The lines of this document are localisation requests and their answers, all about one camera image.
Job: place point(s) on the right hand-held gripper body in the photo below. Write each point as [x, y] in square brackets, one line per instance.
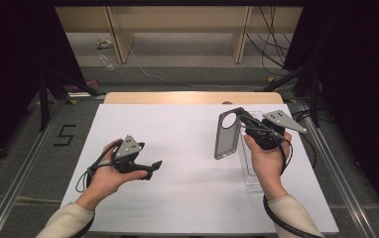
[270, 132]

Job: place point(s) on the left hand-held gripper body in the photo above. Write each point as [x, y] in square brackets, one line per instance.
[128, 148]

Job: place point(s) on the translucent grey phone case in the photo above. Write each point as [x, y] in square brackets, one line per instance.
[225, 139]

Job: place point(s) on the clear plastic box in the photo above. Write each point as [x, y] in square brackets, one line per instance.
[250, 175]

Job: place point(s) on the person's right hand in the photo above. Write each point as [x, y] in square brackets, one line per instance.
[268, 165]

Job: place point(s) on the person's left hand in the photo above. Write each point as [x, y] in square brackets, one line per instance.
[108, 181]

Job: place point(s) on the black metal stand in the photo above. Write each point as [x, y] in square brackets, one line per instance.
[315, 99]
[45, 99]

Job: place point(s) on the white paper stack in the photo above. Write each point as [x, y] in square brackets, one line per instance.
[78, 94]

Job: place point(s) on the pink object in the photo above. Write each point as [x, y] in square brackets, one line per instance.
[88, 85]

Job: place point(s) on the clear plastic item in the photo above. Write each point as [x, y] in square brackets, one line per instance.
[107, 62]

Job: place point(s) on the black curtain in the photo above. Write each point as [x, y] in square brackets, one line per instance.
[359, 82]
[12, 66]

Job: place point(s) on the small grey item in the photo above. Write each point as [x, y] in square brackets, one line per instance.
[104, 43]

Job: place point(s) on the light wooden shelf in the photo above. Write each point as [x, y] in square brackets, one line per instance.
[177, 20]

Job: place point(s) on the aluminium rail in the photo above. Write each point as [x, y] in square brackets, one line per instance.
[339, 178]
[19, 178]

